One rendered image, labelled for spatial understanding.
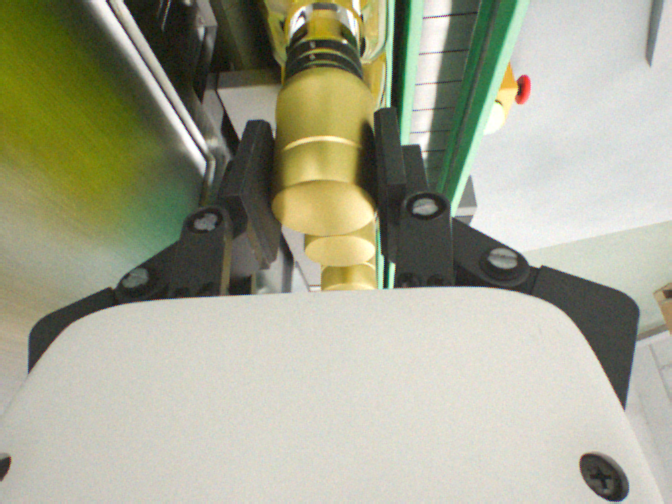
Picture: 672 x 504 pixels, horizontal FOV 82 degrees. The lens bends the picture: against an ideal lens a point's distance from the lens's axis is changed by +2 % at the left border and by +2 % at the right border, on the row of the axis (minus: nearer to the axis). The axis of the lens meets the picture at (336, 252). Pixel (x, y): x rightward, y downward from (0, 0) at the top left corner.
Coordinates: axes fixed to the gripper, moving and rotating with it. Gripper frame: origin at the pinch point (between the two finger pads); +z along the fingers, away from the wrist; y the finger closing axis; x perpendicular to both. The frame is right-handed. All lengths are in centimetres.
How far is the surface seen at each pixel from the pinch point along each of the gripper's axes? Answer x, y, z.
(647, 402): -553, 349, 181
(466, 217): -49, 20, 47
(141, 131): -4.2, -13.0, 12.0
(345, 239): -4.3, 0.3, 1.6
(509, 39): -5.2, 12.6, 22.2
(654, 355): -496, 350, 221
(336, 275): -9.4, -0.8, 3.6
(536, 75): -22, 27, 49
